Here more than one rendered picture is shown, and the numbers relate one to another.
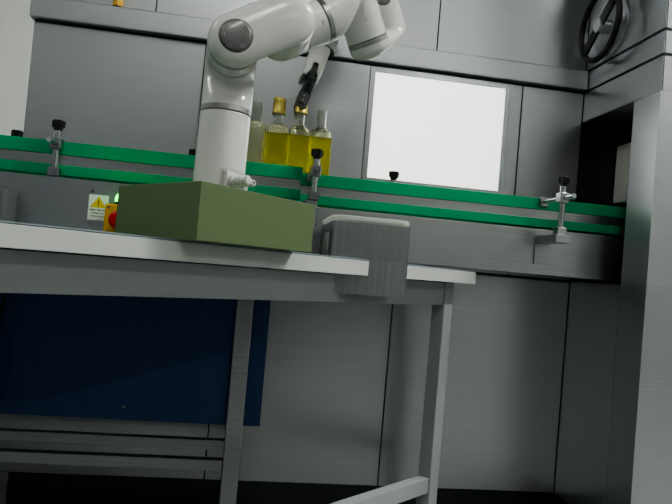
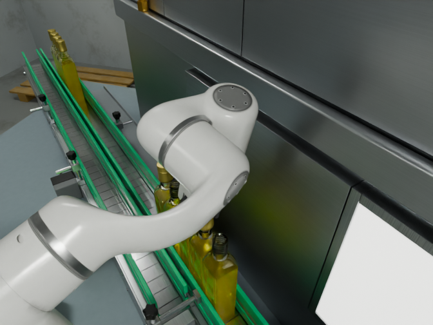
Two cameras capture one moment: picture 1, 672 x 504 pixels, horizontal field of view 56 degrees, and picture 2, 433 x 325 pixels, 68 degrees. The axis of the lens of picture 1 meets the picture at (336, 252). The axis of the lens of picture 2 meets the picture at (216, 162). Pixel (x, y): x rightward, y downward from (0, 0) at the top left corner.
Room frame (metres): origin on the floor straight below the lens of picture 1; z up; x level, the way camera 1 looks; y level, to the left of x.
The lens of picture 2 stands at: (1.52, -0.27, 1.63)
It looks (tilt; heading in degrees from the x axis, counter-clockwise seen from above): 39 degrees down; 65
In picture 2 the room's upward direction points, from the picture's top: straight up
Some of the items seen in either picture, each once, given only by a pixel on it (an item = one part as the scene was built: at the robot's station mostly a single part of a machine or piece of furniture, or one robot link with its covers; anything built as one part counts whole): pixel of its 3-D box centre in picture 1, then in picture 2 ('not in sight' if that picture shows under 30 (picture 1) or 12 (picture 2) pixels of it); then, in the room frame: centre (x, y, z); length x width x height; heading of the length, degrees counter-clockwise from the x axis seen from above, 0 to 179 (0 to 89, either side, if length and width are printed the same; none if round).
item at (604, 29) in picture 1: (604, 26); not in sight; (1.81, -0.72, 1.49); 0.21 x 0.05 x 0.21; 8
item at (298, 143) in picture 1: (296, 166); (206, 264); (1.68, 0.13, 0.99); 0.06 x 0.06 x 0.21; 9
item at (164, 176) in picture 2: not in sight; (165, 170); (1.65, 0.30, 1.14); 0.04 x 0.04 x 0.04
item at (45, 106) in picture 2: not in sight; (40, 111); (1.36, 1.11, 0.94); 0.07 x 0.04 x 0.13; 8
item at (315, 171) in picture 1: (314, 176); (164, 318); (1.56, 0.07, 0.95); 0.17 x 0.03 x 0.12; 8
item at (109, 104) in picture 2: not in sight; (133, 142); (1.68, 0.88, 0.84); 0.95 x 0.09 x 0.11; 98
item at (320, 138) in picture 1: (317, 168); (219, 284); (1.68, 0.07, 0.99); 0.06 x 0.06 x 0.21; 8
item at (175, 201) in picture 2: (256, 111); (176, 193); (1.66, 0.24, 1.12); 0.03 x 0.03 x 0.05
